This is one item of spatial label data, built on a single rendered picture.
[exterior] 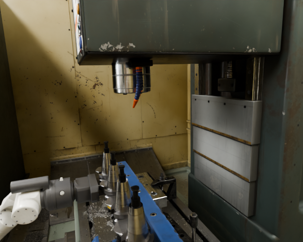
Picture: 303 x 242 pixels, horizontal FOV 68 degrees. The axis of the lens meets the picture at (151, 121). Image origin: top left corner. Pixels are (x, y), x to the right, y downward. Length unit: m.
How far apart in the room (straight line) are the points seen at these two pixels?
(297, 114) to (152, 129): 1.39
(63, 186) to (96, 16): 0.48
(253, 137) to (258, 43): 0.37
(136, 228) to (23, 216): 0.38
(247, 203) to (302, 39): 0.68
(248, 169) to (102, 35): 0.78
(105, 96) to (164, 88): 0.55
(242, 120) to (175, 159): 1.37
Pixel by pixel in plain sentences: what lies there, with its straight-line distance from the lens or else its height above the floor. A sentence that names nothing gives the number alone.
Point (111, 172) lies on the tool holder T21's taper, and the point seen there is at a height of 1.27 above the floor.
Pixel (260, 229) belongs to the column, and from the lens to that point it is 1.15.
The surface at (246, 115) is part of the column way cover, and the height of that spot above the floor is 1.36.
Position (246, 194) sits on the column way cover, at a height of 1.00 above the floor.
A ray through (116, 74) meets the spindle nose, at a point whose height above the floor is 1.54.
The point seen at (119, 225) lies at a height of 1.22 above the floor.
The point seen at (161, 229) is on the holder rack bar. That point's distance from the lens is 0.49.
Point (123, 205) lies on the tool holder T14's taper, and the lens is 0.54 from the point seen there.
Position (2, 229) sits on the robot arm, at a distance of 0.82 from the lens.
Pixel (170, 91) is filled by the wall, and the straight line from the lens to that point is 2.13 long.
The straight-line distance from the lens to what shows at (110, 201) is 0.61.
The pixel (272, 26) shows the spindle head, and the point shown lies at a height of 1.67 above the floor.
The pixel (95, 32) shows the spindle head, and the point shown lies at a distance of 0.61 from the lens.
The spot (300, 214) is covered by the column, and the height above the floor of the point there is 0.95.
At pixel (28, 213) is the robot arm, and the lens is 0.74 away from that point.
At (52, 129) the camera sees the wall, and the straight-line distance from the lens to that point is 1.97.
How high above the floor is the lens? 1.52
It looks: 11 degrees down
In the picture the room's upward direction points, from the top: 2 degrees counter-clockwise
